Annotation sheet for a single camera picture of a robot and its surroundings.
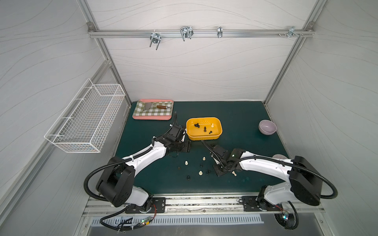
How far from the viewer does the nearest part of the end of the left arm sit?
62cm

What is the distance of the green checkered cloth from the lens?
1.13 m

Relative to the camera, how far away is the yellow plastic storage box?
986 millimetres

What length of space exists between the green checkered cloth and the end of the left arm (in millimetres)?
427

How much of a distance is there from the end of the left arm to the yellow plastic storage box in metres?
0.19
